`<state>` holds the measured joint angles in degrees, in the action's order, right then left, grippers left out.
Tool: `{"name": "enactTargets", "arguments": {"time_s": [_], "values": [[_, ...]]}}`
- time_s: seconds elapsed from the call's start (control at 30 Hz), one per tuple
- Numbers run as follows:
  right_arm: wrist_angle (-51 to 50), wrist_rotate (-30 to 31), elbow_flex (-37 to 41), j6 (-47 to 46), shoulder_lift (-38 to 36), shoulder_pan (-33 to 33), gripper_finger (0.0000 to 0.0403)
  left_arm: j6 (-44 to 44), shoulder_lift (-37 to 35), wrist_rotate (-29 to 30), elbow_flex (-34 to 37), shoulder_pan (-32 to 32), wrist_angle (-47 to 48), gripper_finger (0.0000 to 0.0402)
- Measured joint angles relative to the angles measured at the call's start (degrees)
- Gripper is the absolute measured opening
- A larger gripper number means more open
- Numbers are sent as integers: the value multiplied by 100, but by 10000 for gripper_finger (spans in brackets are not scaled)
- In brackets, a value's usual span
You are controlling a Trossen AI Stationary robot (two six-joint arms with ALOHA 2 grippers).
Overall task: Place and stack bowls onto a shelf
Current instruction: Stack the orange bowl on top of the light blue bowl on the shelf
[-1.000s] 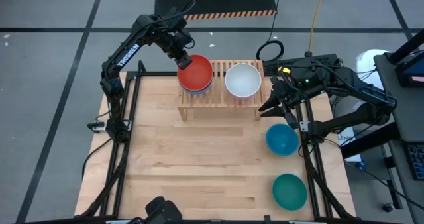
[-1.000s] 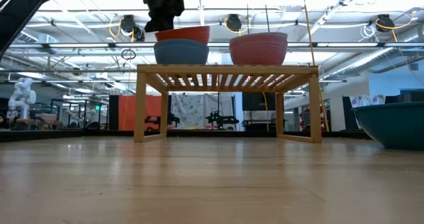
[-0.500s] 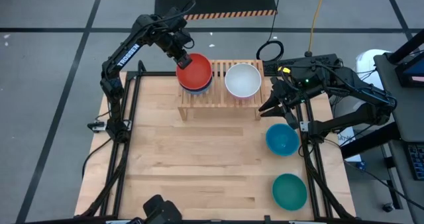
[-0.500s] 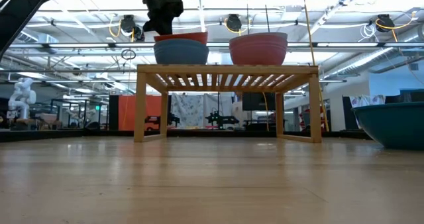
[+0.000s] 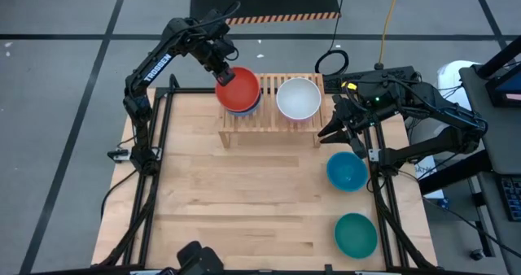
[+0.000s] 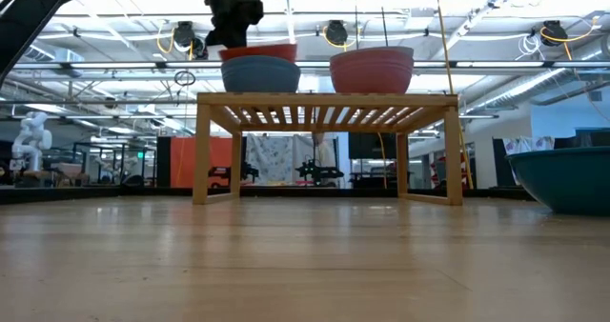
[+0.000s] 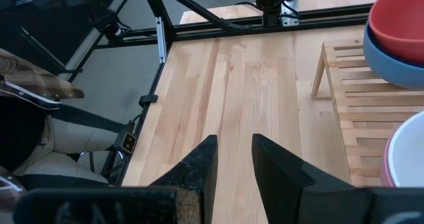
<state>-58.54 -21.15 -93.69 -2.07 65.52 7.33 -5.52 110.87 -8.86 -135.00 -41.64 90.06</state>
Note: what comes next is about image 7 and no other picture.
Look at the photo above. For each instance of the person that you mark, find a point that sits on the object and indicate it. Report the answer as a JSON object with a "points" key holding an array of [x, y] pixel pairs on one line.
{"points": [[76, 136]]}

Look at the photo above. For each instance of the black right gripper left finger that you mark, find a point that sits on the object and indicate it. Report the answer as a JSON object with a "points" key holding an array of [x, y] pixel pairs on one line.
{"points": [[202, 171]]}

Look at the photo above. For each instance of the slate blue bowl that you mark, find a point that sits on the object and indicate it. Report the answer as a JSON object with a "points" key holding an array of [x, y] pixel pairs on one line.
{"points": [[384, 65]]}

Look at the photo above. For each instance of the black aluminium table frame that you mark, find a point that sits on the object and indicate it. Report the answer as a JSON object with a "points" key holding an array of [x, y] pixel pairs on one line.
{"points": [[205, 31]]}

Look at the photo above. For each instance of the wooden slatted shelf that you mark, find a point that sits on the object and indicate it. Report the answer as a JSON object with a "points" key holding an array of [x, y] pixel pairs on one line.
{"points": [[364, 101]]}

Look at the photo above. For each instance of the white bowl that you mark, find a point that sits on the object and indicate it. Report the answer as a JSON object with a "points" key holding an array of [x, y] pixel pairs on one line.
{"points": [[410, 151]]}

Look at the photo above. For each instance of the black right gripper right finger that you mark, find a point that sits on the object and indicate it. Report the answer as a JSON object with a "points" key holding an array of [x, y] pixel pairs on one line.
{"points": [[278, 184]]}

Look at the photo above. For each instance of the red bowl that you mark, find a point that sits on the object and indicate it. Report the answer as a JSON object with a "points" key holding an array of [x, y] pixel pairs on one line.
{"points": [[401, 25]]}

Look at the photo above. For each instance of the silver arm base bracket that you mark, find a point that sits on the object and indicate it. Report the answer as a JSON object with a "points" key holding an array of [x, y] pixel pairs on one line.
{"points": [[289, 20]]}

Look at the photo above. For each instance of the black frame clamp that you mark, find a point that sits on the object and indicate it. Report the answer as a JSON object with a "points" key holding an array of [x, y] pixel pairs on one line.
{"points": [[148, 100]]}

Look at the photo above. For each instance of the small black camera box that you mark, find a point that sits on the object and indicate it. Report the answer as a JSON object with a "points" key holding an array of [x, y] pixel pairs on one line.
{"points": [[128, 142]]}

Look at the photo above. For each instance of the silver frame bracket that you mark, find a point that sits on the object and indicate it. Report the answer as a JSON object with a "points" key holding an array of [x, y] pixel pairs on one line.
{"points": [[161, 38]]}

